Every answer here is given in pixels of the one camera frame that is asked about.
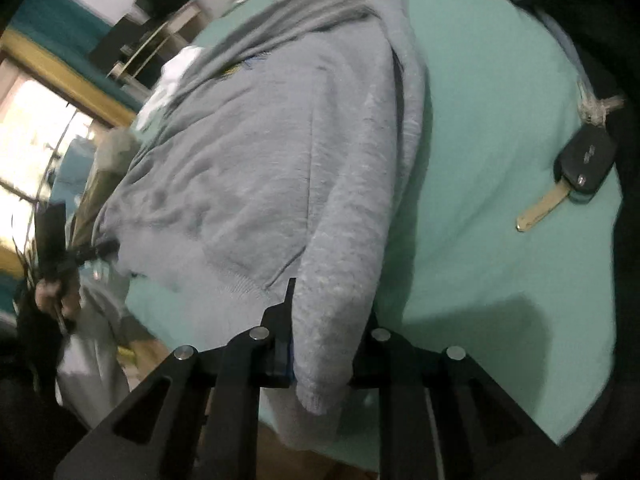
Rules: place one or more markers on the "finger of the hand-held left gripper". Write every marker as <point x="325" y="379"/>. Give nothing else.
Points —
<point x="97" y="250"/>

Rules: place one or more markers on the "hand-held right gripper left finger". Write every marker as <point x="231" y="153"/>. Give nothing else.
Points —
<point x="279" y="360"/>

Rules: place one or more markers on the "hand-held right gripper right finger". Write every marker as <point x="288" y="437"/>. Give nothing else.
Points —
<point x="381" y="355"/>

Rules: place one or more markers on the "grey sweatshirt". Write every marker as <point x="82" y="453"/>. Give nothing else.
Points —
<point x="260" y="160"/>

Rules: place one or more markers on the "person's left hand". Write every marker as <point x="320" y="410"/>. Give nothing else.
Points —
<point x="57" y="300"/>

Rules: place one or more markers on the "window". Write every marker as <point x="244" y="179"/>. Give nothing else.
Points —
<point x="35" y="135"/>

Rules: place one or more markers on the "light grey cloth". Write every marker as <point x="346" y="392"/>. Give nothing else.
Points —
<point x="90" y="360"/>

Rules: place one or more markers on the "gold curtain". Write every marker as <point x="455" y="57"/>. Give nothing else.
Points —
<point x="60" y="70"/>

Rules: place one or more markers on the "white cloth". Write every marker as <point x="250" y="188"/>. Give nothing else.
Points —
<point x="172" y="77"/>

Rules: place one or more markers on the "teal curtain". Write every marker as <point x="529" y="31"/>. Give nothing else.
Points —
<point x="65" y="20"/>

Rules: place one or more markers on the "beige desk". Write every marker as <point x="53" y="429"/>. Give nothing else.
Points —
<point x="165" y="30"/>

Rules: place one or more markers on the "bed with green sheet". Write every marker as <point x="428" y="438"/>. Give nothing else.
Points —
<point x="500" y="110"/>

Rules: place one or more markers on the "black car key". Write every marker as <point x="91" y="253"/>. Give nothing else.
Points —
<point x="582" y="160"/>

